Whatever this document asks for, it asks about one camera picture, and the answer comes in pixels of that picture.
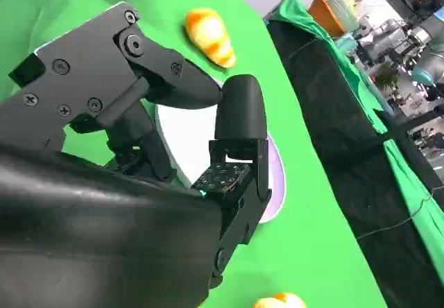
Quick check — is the black cloth curtain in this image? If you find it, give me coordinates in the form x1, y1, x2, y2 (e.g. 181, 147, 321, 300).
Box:
265, 19, 444, 308

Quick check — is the orange box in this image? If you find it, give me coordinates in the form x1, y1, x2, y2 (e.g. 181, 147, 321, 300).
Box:
307, 0, 345, 38

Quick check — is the green table cloth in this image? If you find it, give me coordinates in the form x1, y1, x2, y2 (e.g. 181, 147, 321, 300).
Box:
0, 0, 389, 308

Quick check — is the orange and white toy bread roll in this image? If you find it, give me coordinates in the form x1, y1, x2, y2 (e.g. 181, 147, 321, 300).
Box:
252, 292, 308, 308
184, 8, 237, 69

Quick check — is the green hanging cloth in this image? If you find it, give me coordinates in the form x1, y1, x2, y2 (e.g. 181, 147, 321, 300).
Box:
268, 0, 444, 288

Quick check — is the lilac plate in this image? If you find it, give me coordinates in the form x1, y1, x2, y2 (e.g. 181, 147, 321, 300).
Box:
152, 75, 287, 224

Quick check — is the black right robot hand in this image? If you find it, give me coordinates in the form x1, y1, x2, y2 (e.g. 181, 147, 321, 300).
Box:
0, 1, 273, 308

